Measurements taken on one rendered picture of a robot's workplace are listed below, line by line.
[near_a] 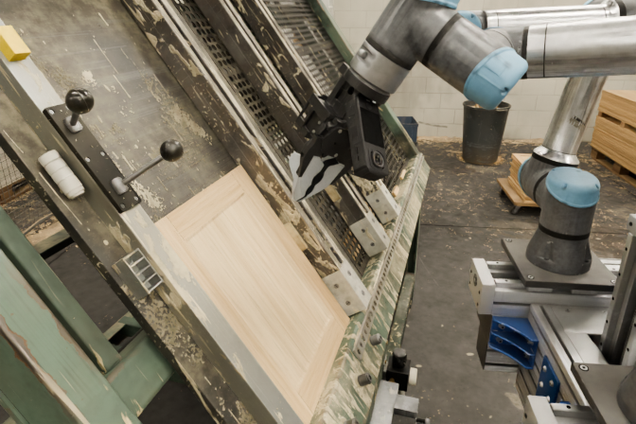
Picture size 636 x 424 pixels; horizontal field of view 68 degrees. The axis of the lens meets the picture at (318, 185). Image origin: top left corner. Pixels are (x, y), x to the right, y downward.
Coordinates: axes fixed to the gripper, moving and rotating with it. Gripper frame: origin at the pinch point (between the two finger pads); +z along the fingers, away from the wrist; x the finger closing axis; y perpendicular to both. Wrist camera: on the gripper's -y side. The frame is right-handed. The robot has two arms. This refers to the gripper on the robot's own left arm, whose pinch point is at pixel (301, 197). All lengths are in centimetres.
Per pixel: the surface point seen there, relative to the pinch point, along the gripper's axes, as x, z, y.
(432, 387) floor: -150, 98, 15
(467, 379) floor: -166, 90, 12
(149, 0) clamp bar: 13, 1, 67
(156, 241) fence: 12.7, 21.7, 9.8
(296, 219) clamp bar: -27.5, 24.6, 26.5
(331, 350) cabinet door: -34, 39, -2
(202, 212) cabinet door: 0.5, 23.2, 21.3
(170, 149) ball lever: 15.0, 7.0, 16.0
